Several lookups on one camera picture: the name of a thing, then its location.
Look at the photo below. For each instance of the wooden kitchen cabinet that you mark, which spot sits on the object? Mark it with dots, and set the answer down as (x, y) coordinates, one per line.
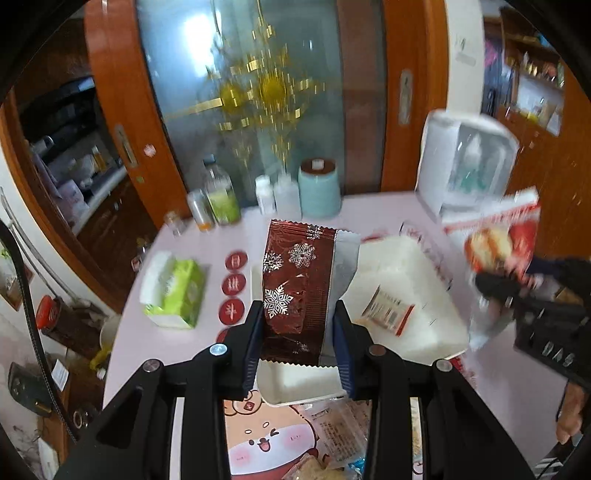
(106, 221)

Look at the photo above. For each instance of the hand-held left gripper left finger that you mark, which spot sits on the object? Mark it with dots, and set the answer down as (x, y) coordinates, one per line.
(251, 344)

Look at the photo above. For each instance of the small glass jar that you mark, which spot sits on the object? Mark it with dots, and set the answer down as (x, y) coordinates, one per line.
(174, 225)

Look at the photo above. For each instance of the dark entrance door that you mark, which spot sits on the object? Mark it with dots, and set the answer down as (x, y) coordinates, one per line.
(496, 69)

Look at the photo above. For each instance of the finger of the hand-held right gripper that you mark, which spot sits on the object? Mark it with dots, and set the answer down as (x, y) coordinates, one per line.
(496, 284)

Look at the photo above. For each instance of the small white pill bottle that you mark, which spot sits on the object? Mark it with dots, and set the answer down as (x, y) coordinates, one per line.
(264, 194)

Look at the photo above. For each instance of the clear round cookie packet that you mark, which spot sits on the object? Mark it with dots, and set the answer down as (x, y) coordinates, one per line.
(318, 470)

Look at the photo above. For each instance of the white squeeze wash bottle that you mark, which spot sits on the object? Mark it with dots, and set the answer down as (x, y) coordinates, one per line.
(287, 196)

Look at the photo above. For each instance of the green tissue box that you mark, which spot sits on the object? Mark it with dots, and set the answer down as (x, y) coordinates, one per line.
(173, 295)

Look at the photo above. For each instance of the wooden wall shelf cabinet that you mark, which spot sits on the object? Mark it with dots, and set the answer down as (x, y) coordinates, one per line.
(540, 78)

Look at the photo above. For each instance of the teal canister brown lid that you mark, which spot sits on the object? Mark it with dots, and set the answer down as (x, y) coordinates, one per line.
(319, 191)

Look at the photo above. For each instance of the pink printed tablecloth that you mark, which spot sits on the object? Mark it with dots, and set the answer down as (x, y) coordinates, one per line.
(489, 397)

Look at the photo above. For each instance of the person's right hand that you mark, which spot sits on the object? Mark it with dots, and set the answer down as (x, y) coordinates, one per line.
(569, 410)

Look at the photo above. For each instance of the small red white packet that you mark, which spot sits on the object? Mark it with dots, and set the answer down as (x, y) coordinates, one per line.
(384, 309)

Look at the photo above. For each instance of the red lidded jar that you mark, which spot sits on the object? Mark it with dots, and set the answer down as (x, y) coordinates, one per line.
(53, 318)

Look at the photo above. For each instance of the white wall switch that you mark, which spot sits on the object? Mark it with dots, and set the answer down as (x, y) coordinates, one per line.
(464, 51)

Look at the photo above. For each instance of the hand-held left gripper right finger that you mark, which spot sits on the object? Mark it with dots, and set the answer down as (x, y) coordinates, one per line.
(345, 360)

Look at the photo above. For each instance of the white plastic tray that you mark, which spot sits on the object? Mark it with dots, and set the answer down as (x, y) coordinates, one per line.
(415, 286)

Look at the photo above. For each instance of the dark red snowflake snack packet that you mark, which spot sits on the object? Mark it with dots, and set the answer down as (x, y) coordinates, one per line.
(295, 281)

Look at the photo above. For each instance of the clear printed biscuit packet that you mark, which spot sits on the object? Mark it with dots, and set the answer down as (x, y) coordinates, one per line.
(339, 429)

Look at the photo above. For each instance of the red bread snack packet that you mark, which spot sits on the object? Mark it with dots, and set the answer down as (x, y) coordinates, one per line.
(503, 230)

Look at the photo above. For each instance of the white bottle storage cabinet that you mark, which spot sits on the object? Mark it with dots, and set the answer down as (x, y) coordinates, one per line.
(466, 166)

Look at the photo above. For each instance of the glass bottle green label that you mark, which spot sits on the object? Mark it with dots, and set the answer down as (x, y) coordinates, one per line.
(220, 196)

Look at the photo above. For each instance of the wooden frosted glass sliding door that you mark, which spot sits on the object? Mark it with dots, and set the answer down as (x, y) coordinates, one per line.
(360, 92)

